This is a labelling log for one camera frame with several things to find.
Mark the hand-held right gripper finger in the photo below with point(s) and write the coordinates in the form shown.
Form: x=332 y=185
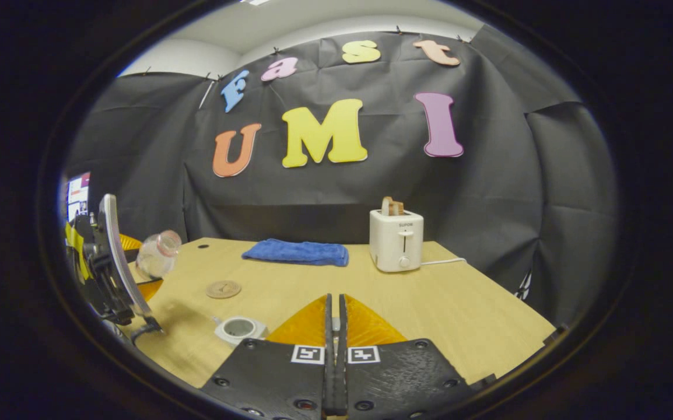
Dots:
x=342 y=379
x=329 y=379

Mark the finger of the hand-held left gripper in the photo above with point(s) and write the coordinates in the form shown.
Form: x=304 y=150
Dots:
x=150 y=290
x=129 y=242

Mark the clear plastic water bottle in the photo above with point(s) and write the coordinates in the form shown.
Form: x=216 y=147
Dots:
x=156 y=256

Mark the round wooden coaster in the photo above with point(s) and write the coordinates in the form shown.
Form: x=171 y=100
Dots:
x=223 y=289

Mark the white ceramic teacup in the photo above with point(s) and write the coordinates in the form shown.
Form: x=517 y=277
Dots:
x=240 y=329

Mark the computer monitor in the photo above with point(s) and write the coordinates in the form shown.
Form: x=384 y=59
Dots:
x=79 y=195

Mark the blue towel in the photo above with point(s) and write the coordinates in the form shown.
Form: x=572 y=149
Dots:
x=295 y=253

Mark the white toaster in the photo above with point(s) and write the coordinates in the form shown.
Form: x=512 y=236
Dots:
x=395 y=242

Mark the toasted bread slice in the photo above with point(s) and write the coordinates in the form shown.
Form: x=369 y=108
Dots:
x=392 y=206

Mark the ceiling light panel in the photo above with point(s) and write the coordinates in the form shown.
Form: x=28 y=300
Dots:
x=256 y=2

